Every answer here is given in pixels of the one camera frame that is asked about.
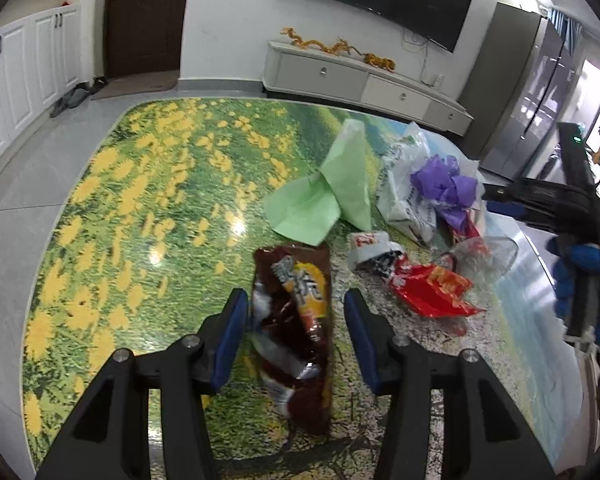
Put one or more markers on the golden dragon figurine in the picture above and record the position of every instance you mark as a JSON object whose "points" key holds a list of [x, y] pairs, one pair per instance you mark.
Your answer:
{"points": [[325, 45]]}

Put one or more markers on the white printed plastic bag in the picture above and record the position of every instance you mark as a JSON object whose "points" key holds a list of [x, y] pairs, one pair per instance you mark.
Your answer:
{"points": [[402, 195]]}

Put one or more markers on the clear plastic wrapper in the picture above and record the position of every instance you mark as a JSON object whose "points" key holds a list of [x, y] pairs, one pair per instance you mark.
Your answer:
{"points": [[485, 260]]}

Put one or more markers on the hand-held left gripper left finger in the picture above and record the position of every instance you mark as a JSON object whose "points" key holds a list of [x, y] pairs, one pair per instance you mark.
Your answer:
{"points": [[232, 340]]}

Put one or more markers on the grey refrigerator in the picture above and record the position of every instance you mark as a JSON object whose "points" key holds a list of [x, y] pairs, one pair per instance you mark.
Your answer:
{"points": [[520, 95]]}

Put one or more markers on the purple plastic bag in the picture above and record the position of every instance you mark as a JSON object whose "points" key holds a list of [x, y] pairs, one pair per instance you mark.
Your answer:
{"points": [[450, 190]]}

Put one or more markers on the brown doormat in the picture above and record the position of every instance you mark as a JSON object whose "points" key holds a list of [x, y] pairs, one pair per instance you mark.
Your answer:
{"points": [[140, 84]]}

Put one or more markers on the blue curtain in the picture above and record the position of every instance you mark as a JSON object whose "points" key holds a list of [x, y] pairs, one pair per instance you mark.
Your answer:
{"points": [[567, 27]]}

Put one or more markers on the golden tiger figurine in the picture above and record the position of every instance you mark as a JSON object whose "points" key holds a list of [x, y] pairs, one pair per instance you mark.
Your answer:
{"points": [[380, 61]]}

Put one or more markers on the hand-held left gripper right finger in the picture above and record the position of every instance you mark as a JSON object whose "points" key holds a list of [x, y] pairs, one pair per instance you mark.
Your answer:
{"points": [[362, 340]]}

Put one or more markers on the dark slippers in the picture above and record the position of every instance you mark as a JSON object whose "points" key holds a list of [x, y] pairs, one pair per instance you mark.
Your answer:
{"points": [[99, 85]]}

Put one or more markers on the white floor cabinet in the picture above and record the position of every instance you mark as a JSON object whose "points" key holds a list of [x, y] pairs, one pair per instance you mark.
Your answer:
{"points": [[15, 75]]}

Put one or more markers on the brown snack packet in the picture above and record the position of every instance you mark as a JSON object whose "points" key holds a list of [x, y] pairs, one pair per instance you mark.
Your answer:
{"points": [[290, 320]]}

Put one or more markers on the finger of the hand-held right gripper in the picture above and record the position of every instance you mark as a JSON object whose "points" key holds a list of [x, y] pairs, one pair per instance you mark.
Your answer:
{"points": [[502, 200]]}

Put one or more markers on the grey slippers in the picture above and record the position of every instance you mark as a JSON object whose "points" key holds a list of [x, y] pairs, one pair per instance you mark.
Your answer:
{"points": [[70, 100]]}

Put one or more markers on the dark brown door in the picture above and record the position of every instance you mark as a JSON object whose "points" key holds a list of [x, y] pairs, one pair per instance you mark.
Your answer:
{"points": [[147, 15]]}

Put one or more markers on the white television cabinet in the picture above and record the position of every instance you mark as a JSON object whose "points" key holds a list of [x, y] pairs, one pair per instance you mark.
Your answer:
{"points": [[340, 80]]}

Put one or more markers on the red and white snack packet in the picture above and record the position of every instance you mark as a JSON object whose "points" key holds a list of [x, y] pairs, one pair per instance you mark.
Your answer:
{"points": [[430, 285]]}

